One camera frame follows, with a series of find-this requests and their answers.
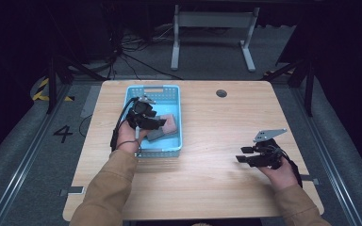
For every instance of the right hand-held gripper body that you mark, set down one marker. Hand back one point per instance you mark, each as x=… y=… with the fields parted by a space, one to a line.
x=265 y=157

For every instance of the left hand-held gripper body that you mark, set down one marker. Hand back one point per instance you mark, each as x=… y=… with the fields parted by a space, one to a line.
x=139 y=114

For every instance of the light blue plastic basket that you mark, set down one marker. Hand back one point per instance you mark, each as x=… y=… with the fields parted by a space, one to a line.
x=157 y=147

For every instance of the person's left hand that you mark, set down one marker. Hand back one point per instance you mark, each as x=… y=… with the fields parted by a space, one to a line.
x=126 y=135

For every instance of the person's right hand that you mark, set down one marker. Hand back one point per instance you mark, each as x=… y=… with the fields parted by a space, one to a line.
x=281 y=177

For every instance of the wide grey floor strip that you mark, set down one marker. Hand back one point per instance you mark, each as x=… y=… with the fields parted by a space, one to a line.
x=90 y=102

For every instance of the small grey tape strip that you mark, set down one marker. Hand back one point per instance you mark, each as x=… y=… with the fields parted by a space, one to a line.
x=311 y=179
x=74 y=190

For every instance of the dark round table grommet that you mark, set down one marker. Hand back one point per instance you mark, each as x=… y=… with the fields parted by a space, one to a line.
x=221 y=93

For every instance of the black metal stand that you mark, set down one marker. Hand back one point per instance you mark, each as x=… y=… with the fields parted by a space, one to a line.
x=52 y=84
x=308 y=88

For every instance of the yellow and black hazard tape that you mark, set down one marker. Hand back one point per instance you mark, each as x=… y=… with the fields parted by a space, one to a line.
x=41 y=94

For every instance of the metal floor rail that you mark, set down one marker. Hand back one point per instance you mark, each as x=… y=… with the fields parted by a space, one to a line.
x=28 y=153
x=326 y=150

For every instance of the white metal table frame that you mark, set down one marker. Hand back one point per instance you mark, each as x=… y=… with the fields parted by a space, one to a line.
x=213 y=19

